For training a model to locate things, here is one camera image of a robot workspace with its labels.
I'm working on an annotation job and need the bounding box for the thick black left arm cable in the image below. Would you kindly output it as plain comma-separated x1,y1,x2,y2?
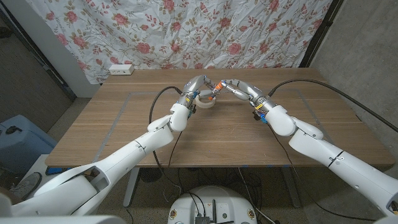
148,86,184,194

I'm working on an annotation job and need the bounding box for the black metal rail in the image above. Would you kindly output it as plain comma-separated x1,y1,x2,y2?
0,6,78,101

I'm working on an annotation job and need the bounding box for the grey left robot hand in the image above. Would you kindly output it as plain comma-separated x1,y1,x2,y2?
176,74,218,108

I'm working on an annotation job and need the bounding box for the black round floor fan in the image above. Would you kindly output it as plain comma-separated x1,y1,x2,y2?
138,167,165,184

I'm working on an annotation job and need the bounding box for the black backdrop stand pole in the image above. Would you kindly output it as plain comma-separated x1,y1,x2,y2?
298,0,345,68

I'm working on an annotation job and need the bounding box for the orange and white glue stick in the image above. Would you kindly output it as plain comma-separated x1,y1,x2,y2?
207,83,220,101

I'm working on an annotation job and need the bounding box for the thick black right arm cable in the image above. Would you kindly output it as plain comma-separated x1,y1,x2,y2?
267,78,398,133

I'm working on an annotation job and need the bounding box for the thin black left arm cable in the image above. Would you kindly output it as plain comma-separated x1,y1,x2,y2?
167,130,184,169

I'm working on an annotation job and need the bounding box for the grey sneaker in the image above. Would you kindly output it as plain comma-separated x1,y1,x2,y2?
9,172,43,200

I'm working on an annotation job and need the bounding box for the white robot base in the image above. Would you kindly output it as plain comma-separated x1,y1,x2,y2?
167,185,258,224

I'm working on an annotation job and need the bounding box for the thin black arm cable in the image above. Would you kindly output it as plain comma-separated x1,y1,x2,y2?
167,130,184,169
266,123,377,222

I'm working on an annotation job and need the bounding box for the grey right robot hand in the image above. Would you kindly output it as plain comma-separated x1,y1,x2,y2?
221,78,277,113

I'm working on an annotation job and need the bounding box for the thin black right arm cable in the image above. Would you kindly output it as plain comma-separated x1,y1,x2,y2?
266,123,377,222

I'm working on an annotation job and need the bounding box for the beige masking tape roll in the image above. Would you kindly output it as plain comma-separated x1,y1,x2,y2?
195,91,217,109

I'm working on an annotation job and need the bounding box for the white floor cable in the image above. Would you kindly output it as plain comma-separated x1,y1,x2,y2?
238,167,277,224

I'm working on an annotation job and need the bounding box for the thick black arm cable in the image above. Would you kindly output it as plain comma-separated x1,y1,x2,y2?
148,86,184,194
267,78,398,133

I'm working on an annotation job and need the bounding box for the grey table leg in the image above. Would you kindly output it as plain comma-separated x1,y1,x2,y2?
280,166,303,208

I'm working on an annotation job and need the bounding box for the white power strip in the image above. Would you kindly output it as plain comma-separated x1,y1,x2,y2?
108,63,135,76

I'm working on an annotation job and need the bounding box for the white robot chest cover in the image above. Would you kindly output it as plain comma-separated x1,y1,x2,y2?
0,215,127,224

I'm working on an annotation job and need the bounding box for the blue plastic bin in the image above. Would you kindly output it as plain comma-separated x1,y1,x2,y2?
0,114,58,175

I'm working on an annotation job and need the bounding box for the floral backdrop cloth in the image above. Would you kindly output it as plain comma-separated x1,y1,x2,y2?
24,0,333,85

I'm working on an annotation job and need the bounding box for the white table leg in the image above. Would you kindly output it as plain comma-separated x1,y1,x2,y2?
123,167,141,208

